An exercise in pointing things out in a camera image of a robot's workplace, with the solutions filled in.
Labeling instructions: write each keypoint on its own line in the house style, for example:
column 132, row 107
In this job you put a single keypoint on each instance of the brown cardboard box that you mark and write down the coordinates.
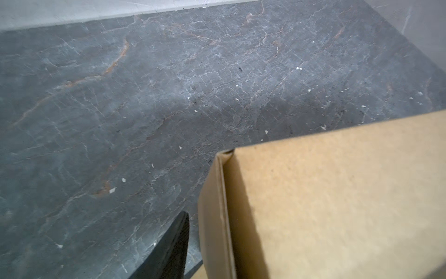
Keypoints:
column 367, row 202

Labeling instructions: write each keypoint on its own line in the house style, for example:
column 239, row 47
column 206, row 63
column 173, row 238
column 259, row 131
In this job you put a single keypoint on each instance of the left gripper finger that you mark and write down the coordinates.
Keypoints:
column 168, row 259

